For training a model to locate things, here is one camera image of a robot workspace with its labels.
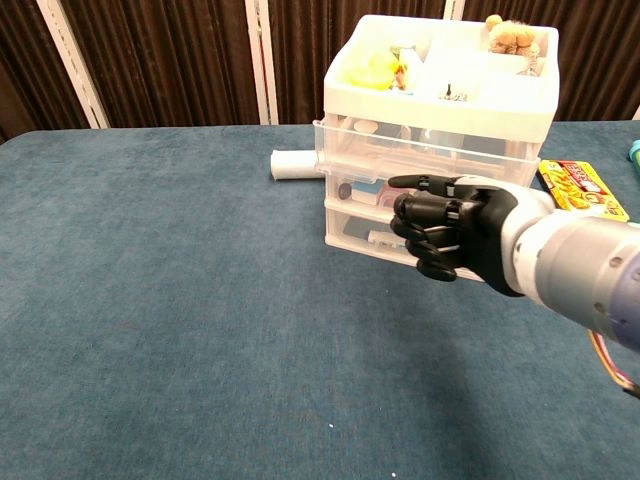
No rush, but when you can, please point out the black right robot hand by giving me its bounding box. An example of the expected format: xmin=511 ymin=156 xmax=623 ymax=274
xmin=388 ymin=173 xmax=554 ymax=298

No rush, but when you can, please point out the clear drawer with long handle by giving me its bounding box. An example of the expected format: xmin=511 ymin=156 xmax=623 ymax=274
xmin=312 ymin=115 xmax=542 ymax=190

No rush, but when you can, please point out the yellow snack box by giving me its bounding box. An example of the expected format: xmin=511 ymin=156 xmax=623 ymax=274
xmin=537 ymin=159 xmax=631 ymax=223

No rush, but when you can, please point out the blue white small box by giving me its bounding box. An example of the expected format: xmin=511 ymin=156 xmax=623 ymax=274
xmin=351 ymin=180 xmax=384 ymax=204

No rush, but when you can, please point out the clear plastic drawer organizer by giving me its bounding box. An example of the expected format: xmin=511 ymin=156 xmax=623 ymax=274
xmin=322 ymin=13 xmax=560 ymax=282

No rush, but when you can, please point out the clear drawer with small items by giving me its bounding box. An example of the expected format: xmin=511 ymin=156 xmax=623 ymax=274
xmin=325 ymin=172 xmax=411 ymax=211

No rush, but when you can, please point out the white blue marker pen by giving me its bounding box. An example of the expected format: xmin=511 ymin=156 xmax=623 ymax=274
xmin=367 ymin=228 xmax=417 ymax=250

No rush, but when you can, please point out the pink red small item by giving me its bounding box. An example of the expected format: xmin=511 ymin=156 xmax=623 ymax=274
xmin=378 ymin=185 xmax=407 ymax=211

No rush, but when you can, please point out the small silver metal trinket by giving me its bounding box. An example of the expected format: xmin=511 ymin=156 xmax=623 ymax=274
xmin=517 ymin=47 xmax=544 ymax=77

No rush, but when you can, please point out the yellow rubber duck toy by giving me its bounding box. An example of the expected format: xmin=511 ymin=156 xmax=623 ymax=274
xmin=347 ymin=52 xmax=401 ymax=91

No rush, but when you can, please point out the white paper roll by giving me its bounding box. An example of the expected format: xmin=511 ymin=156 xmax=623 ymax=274
xmin=269 ymin=148 xmax=327 ymax=182

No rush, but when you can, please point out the tan teddy bear plush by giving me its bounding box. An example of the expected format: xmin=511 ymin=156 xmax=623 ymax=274
xmin=483 ymin=14 xmax=543 ymax=55

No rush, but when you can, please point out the blue velvet tablecloth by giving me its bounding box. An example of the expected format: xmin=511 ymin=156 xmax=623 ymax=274
xmin=0 ymin=119 xmax=640 ymax=480

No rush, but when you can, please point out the dark brown curtain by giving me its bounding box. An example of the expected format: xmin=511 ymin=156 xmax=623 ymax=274
xmin=0 ymin=0 xmax=640 ymax=146

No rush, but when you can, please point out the coloured arm cable bundle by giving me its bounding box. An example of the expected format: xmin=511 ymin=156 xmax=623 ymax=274
xmin=588 ymin=329 xmax=640 ymax=400

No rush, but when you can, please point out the white slotted wall post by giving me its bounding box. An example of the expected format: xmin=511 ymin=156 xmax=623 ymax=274
xmin=243 ymin=0 xmax=280 ymax=126

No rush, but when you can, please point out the wide white wall post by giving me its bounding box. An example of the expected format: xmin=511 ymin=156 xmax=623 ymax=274
xmin=35 ymin=0 xmax=111 ymax=130

